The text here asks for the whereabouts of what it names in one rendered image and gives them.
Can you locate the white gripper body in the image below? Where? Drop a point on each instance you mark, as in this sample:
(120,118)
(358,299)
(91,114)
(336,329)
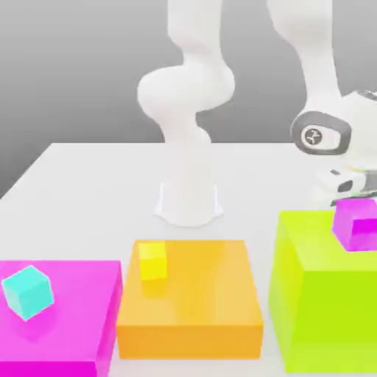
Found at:
(358,197)

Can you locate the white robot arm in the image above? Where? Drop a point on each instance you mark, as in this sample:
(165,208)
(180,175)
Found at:
(185,91)

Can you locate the small magenta cube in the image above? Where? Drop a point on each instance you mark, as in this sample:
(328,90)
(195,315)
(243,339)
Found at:
(350,223)

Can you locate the small yellow cube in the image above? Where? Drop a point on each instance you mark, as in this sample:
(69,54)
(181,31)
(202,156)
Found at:
(152,263)

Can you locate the small cyan cube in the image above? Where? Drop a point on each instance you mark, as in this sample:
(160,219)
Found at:
(28,293)

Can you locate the large lime green box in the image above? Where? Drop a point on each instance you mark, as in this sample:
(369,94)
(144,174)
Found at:
(324,309)

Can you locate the large orange box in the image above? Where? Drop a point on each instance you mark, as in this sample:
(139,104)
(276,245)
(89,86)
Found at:
(200,294)

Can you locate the large magenta box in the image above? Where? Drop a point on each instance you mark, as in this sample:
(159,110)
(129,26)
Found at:
(73,318)

